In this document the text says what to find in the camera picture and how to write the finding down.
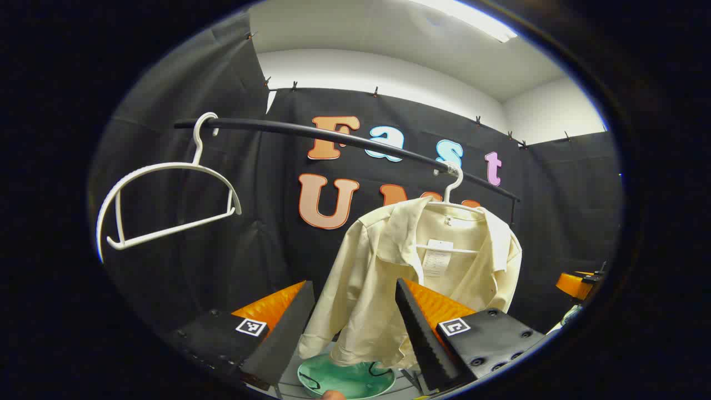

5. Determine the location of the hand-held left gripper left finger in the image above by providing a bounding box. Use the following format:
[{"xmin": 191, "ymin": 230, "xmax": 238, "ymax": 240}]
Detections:
[{"xmin": 167, "ymin": 279, "xmax": 316, "ymax": 389}]

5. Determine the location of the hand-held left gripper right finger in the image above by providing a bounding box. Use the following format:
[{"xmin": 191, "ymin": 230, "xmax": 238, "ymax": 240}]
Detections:
[{"xmin": 395, "ymin": 278, "xmax": 548, "ymax": 392}]

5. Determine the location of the green laundry hamper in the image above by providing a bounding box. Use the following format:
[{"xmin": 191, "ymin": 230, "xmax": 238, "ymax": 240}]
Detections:
[{"xmin": 296, "ymin": 350, "xmax": 398, "ymax": 400}]

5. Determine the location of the cream collared shirt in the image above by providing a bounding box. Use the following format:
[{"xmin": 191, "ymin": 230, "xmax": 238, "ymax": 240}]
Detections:
[{"xmin": 297, "ymin": 196, "xmax": 524, "ymax": 370}]

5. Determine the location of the white plastic hanger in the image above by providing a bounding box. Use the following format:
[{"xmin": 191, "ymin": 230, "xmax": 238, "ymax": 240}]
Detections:
[
  {"xmin": 414, "ymin": 161, "xmax": 489, "ymax": 256},
  {"xmin": 96, "ymin": 112, "xmax": 243, "ymax": 263}
]

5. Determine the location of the white rounded object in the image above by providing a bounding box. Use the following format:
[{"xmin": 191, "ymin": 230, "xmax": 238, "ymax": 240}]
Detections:
[{"xmin": 547, "ymin": 304, "xmax": 584, "ymax": 335}]

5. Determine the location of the black backdrop cloth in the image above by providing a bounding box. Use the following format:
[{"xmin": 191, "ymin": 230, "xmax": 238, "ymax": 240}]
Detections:
[{"xmin": 89, "ymin": 11, "xmax": 623, "ymax": 356}]

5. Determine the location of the ceiling light panel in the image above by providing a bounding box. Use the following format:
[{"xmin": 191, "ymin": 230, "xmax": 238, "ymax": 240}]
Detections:
[{"xmin": 411, "ymin": 0, "xmax": 518, "ymax": 44}]

